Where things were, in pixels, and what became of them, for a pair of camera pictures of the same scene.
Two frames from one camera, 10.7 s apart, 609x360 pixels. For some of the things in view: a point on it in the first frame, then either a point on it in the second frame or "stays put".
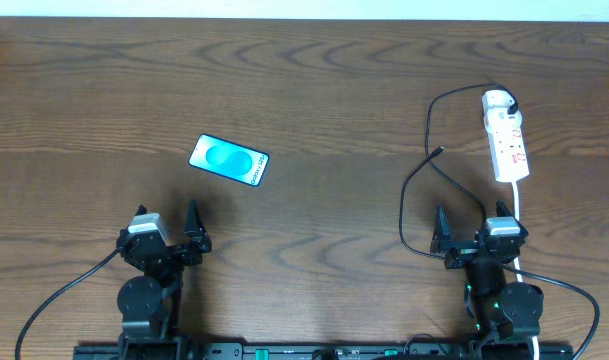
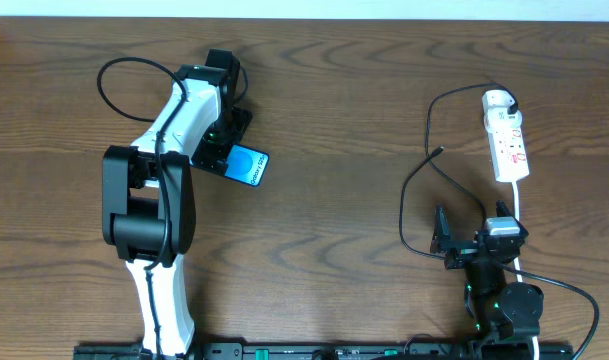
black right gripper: (471, 250) stays put
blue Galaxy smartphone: (229, 159) stays put
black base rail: (228, 351) stays put
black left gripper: (173, 251) to (216, 160)
